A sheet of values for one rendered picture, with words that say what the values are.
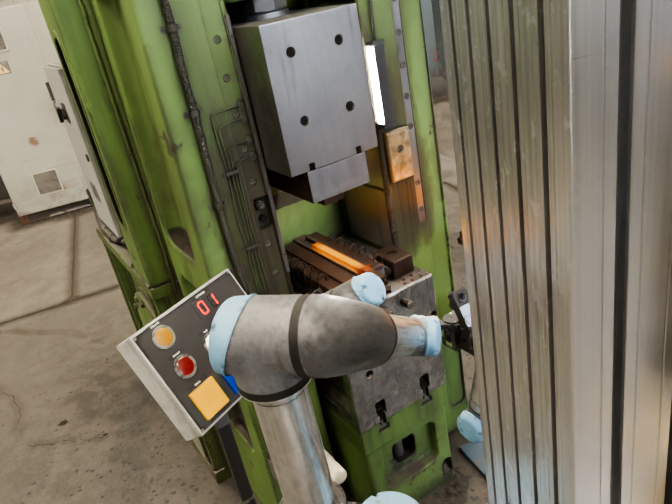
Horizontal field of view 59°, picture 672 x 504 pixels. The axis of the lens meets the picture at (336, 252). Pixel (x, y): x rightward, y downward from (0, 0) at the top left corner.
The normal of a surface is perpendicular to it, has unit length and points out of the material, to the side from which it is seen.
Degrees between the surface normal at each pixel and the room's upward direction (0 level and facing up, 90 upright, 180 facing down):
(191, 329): 60
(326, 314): 33
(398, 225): 90
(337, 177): 90
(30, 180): 90
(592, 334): 90
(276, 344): 66
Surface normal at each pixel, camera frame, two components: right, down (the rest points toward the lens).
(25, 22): 0.34, 0.34
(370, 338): 0.67, -0.04
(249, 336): -0.33, -0.11
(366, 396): 0.53, 0.27
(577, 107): 0.11, 0.40
